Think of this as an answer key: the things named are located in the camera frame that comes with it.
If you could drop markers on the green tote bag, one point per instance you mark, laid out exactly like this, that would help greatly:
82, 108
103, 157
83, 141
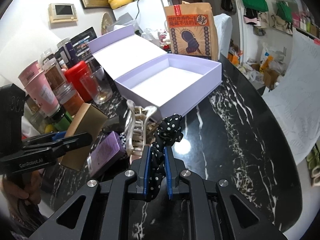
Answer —
284, 11
258, 5

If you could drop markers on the black polka dot scrunchie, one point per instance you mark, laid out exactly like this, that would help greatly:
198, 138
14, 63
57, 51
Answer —
168, 132

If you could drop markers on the cream hair claw clip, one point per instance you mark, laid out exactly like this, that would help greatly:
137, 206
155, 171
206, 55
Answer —
136, 127

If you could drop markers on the wall intercom panel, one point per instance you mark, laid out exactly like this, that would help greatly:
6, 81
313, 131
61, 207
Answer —
59, 12

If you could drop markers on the gold rectangular box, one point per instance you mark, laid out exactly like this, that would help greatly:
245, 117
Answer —
85, 128

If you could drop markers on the woven round mat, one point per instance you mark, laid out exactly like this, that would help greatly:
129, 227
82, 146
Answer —
107, 24

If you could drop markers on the brown fried chicken paper bag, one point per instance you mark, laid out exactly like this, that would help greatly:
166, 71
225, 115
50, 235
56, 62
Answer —
192, 30

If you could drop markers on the light blue cushion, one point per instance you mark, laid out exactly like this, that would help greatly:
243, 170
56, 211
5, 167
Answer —
295, 101

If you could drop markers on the clear drinking glass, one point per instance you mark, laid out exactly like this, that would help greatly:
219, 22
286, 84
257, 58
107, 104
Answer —
97, 86

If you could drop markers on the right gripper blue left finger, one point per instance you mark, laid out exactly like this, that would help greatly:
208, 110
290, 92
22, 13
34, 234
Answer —
146, 157

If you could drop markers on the left hand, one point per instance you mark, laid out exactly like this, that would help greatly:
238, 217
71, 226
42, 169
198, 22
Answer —
10, 193

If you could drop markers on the black printed card stand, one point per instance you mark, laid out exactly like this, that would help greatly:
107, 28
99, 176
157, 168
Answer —
80, 44

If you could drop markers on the pink paper cup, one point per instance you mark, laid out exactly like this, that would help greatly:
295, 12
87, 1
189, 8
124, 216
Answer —
36, 85

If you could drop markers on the purple small box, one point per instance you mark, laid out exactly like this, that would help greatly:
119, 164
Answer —
105, 155

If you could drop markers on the white refrigerator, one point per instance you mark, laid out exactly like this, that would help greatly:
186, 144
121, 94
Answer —
149, 14

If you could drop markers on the green bottle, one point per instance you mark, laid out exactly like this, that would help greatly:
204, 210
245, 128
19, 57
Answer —
61, 119

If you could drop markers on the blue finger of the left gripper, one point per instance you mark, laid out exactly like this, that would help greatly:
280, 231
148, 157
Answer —
59, 135
75, 142

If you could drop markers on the lavender open gift box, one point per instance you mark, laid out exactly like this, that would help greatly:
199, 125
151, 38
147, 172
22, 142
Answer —
147, 75

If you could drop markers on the orange spice jar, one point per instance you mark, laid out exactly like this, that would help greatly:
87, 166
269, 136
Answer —
69, 98

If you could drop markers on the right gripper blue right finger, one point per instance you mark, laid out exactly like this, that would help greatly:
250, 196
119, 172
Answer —
168, 173

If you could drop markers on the red canister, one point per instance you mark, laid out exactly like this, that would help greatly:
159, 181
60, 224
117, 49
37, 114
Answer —
74, 74

